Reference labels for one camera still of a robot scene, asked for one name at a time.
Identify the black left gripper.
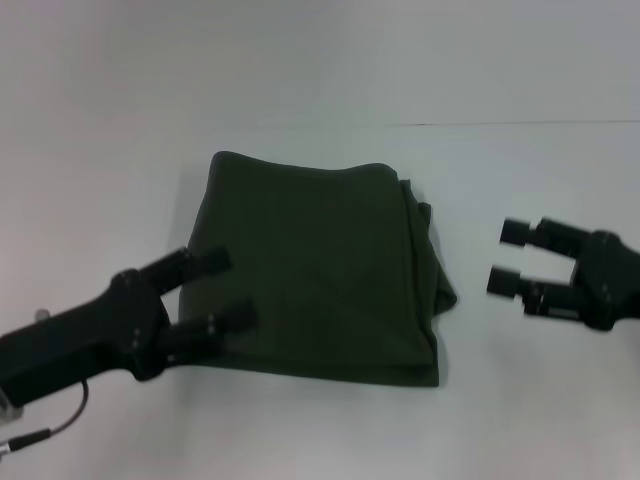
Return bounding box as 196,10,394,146
0,245,259,409

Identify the dark green FREE t-shirt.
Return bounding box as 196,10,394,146
175,150,459,390

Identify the dark left arm cable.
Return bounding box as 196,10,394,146
0,378,92,454

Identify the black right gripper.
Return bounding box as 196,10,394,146
485,215,640,334

